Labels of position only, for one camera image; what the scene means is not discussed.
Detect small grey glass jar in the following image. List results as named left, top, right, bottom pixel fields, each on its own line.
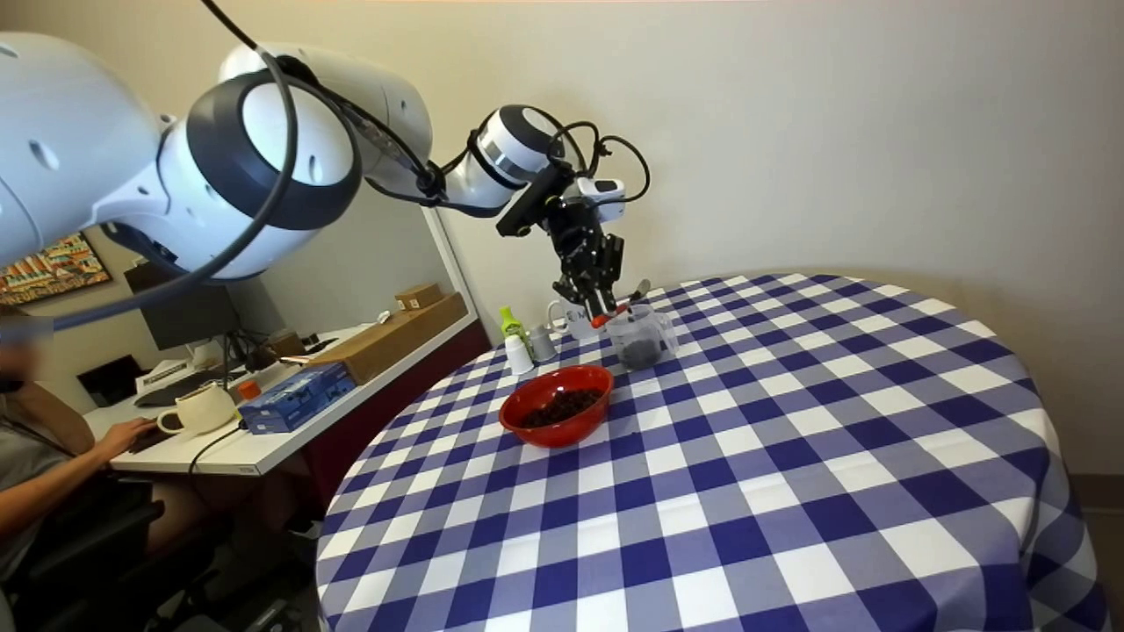
left=528, top=324, right=560, bottom=364

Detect black computer monitor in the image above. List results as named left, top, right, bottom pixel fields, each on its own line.
left=124, top=260, right=244, bottom=355

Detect black office chair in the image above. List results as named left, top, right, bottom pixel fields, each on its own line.
left=0, top=470, right=319, bottom=632

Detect dark bits in bowl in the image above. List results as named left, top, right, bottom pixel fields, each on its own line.
left=521, top=384, right=604, bottom=428

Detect blue rectangular box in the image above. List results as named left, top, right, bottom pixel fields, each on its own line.
left=234, top=361, right=358, bottom=434

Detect framed colourful wall picture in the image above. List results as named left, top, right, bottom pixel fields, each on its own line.
left=0, top=228, right=117, bottom=307

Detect red plastic bowl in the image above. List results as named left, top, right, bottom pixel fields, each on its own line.
left=494, top=361, right=617, bottom=449

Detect white bottle green cap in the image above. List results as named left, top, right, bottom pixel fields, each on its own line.
left=494, top=306, right=537, bottom=384

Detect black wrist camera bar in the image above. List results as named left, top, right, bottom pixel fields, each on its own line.
left=489, top=160, right=631, bottom=237

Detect white translucent mug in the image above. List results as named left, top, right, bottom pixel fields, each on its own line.
left=540, top=290, right=607, bottom=350

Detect long brown cardboard box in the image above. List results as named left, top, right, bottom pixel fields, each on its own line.
left=305, top=281, right=470, bottom=385

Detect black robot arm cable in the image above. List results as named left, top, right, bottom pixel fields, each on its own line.
left=0, top=0, right=658, bottom=348

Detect grey white-framed partition panel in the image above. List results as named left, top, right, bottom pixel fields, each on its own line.
left=224, top=185, right=485, bottom=355

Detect small black box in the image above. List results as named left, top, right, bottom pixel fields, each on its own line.
left=74, top=350, right=151, bottom=410

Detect white office desk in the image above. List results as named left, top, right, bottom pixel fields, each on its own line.
left=79, top=307, right=485, bottom=481

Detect blue white checkered tablecloth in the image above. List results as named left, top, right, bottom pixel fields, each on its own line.
left=311, top=269, right=1114, bottom=632

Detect dark red desk cabinet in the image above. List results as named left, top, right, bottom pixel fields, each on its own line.
left=305, top=318, right=494, bottom=506

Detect seated person grey shirt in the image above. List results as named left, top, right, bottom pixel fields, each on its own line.
left=0, top=339, right=160, bottom=573

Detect white desk phone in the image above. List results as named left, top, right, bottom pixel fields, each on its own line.
left=131, top=355, right=224, bottom=410

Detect clear plastic jug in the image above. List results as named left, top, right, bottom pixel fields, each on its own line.
left=599, top=299, right=680, bottom=371

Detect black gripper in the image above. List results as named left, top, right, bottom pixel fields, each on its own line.
left=545, top=188, right=625, bottom=317

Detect black desk cable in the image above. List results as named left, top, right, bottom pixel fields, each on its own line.
left=187, top=419, right=244, bottom=476

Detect white coffee mug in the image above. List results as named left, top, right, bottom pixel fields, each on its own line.
left=153, top=384, right=243, bottom=439

